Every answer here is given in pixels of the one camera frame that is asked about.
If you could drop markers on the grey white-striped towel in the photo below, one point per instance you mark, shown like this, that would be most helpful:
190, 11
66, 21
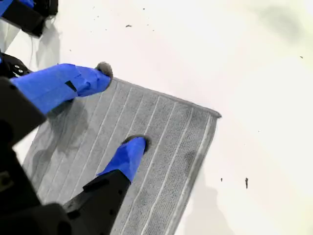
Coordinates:
159, 147

